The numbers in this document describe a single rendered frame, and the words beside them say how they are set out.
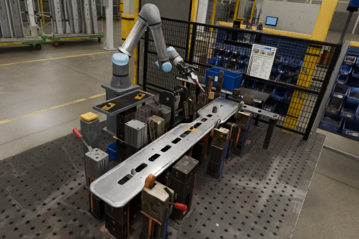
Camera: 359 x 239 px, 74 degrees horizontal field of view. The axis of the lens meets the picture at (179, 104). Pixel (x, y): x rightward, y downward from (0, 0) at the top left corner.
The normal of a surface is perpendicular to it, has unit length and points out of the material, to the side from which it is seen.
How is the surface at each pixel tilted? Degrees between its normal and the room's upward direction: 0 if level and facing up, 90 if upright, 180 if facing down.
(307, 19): 90
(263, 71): 90
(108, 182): 0
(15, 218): 0
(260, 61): 90
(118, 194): 0
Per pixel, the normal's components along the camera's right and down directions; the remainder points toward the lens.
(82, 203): 0.10, -0.91
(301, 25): -0.60, 0.27
